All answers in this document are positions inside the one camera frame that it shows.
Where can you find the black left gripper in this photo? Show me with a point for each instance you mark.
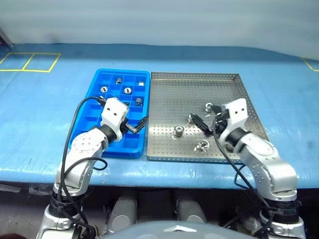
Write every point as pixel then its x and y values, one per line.
pixel 125 126

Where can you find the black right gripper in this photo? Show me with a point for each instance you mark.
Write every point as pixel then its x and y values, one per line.
pixel 220 122

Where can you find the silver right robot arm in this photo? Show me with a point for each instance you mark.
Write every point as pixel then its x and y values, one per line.
pixel 264 154

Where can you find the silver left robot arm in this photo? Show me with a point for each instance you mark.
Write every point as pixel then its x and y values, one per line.
pixel 86 145

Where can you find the blue compartment tray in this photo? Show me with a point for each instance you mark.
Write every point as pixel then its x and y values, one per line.
pixel 132 143

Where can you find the perforated metal tray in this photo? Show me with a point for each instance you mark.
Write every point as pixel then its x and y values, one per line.
pixel 179 99

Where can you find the small white part compartment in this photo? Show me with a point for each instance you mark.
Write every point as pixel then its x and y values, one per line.
pixel 141 83

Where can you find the gray rounded robot leg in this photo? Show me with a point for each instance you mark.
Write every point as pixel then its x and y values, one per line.
pixel 189 209
pixel 123 211

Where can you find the blue plastic table cover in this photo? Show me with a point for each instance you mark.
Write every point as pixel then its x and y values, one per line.
pixel 37 112

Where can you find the gray robot torso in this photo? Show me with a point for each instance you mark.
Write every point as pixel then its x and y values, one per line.
pixel 149 231

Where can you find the dark metal pole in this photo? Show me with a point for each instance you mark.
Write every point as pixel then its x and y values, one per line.
pixel 3 37

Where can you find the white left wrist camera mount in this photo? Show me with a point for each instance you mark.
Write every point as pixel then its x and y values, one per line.
pixel 113 109

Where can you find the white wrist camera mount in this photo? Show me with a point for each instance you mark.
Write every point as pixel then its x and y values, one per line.
pixel 113 109
pixel 238 110

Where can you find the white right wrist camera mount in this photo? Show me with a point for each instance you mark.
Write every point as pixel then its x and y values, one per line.
pixel 238 110

